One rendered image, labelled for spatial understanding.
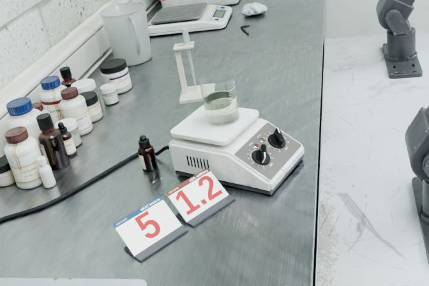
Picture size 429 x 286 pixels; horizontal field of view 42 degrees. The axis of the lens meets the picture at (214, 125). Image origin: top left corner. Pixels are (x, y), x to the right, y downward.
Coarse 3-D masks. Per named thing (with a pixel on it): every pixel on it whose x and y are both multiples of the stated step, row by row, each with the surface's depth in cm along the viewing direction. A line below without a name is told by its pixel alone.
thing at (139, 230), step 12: (156, 204) 88; (144, 216) 86; (156, 216) 86; (168, 216) 87; (120, 228) 84; (132, 228) 84; (144, 228) 85; (156, 228) 85; (168, 228) 86; (132, 240) 83; (144, 240) 84
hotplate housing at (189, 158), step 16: (256, 128) 98; (176, 144) 97; (192, 144) 96; (208, 144) 95; (240, 144) 94; (176, 160) 99; (192, 160) 96; (208, 160) 94; (224, 160) 92; (240, 160) 91; (288, 160) 94; (224, 176) 94; (240, 176) 92; (256, 176) 90; (272, 192) 91
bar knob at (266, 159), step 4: (264, 144) 92; (260, 148) 92; (264, 148) 92; (256, 152) 93; (260, 152) 92; (264, 152) 91; (252, 156) 92; (256, 156) 92; (260, 156) 91; (264, 156) 90; (268, 156) 93; (256, 160) 91; (260, 160) 91; (264, 160) 91; (268, 160) 92; (260, 164) 91; (264, 164) 91
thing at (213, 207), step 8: (216, 200) 91; (224, 200) 91; (232, 200) 91; (176, 208) 88; (208, 208) 90; (216, 208) 89; (176, 216) 90; (184, 216) 88; (192, 216) 88; (200, 216) 88; (208, 216) 88; (192, 224) 87
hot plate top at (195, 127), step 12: (240, 108) 101; (192, 120) 100; (204, 120) 99; (240, 120) 97; (252, 120) 97; (180, 132) 96; (192, 132) 96; (204, 132) 95; (216, 132) 94; (228, 132) 94; (240, 132) 94; (216, 144) 92
